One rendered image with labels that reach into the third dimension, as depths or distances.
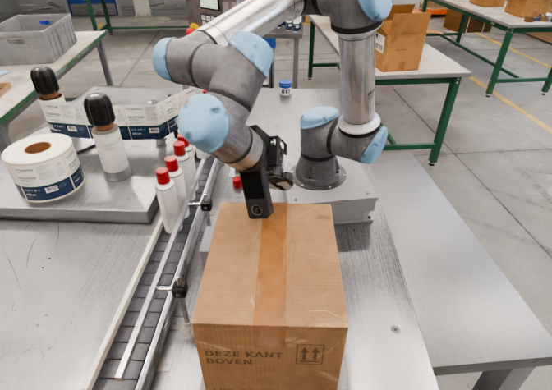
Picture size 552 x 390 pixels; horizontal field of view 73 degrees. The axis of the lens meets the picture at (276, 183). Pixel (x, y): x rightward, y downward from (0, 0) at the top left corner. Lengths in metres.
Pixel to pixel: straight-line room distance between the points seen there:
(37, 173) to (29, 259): 0.26
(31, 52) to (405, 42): 2.54
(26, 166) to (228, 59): 0.89
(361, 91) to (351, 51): 0.11
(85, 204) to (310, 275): 0.86
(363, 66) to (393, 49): 1.78
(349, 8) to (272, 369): 0.71
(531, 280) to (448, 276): 1.43
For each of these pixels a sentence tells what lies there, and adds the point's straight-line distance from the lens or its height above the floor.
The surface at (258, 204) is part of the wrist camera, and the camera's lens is 0.69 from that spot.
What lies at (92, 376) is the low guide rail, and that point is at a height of 0.91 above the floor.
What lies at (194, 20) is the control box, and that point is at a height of 1.36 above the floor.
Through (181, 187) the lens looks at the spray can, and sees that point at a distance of 1.09.
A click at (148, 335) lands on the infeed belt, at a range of 0.92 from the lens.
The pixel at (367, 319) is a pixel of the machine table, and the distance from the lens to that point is 0.98.
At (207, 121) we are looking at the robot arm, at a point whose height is 1.39.
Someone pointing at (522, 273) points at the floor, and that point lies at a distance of 2.56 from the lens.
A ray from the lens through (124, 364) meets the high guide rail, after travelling 0.79.
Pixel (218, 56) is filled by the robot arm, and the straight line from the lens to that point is 0.60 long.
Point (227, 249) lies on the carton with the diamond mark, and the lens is 0.70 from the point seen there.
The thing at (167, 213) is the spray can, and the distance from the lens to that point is 1.07.
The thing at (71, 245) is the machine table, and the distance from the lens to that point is 1.27.
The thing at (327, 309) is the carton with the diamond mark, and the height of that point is 1.12.
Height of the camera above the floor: 1.62
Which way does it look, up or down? 35 degrees down
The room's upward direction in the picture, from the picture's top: straight up
